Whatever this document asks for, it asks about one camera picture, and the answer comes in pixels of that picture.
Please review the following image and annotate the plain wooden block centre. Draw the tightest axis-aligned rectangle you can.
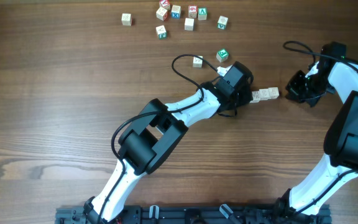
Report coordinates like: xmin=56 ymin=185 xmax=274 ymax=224
xmin=185 ymin=18 xmax=195 ymax=31

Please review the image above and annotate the blue edged wooden block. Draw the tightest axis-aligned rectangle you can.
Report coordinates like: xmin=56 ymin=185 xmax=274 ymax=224
xmin=268 ymin=87 xmax=280 ymax=99

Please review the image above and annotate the green side block left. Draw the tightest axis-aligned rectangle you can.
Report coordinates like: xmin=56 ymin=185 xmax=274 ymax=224
xmin=155 ymin=25 xmax=167 ymax=40

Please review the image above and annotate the wooden picture block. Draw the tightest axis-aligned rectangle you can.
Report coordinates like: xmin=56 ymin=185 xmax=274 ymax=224
xmin=250 ymin=91 xmax=260 ymax=103

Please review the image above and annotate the red edged wooden block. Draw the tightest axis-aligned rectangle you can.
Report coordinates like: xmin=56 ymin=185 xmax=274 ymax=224
xmin=156 ymin=7 xmax=168 ymax=21

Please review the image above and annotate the blue P wooden block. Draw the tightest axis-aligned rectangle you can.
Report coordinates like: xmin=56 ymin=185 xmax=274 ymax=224
xmin=259 ymin=88 xmax=270 ymax=100

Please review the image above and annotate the plain wooden block far left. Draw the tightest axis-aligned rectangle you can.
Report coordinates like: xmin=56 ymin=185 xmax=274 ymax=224
xmin=121 ymin=13 xmax=132 ymax=26

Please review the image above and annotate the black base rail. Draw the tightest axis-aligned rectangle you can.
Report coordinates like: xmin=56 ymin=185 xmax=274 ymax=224
xmin=55 ymin=205 xmax=332 ymax=224

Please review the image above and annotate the plain wooden block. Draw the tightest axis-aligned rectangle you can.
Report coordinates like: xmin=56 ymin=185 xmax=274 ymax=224
xmin=121 ymin=13 xmax=132 ymax=26
xmin=185 ymin=18 xmax=195 ymax=31

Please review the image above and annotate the red 9 block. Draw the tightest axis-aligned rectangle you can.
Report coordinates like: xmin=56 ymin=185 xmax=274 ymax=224
xmin=188 ymin=5 xmax=198 ymax=19

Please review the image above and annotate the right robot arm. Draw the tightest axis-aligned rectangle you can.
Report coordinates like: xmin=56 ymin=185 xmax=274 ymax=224
xmin=273 ymin=40 xmax=358 ymax=222

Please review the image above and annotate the green E block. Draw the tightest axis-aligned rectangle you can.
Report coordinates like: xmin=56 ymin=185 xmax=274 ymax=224
xmin=216 ymin=49 xmax=229 ymax=63

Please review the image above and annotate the red letter block top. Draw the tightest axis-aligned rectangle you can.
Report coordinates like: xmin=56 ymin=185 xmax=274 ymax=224
xmin=159 ymin=0 xmax=170 ymax=11

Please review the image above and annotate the green V block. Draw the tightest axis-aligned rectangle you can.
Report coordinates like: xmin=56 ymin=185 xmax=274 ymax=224
xmin=217 ymin=16 xmax=228 ymax=30

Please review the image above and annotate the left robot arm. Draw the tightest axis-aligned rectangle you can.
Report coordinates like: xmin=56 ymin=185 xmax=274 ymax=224
xmin=84 ymin=62 xmax=254 ymax=223

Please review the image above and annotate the left camera cable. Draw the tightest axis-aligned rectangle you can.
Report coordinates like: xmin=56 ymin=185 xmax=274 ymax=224
xmin=96 ymin=54 xmax=220 ymax=224

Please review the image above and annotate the blue X block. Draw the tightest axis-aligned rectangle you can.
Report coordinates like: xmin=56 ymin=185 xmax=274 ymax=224
xmin=171 ymin=5 xmax=181 ymax=19

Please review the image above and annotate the wooden block lowest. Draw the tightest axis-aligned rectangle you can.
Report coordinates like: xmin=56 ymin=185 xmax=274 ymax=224
xmin=193 ymin=55 xmax=203 ymax=68

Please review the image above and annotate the green A block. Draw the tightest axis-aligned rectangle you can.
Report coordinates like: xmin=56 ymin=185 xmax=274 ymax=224
xmin=198 ymin=7 xmax=208 ymax=21

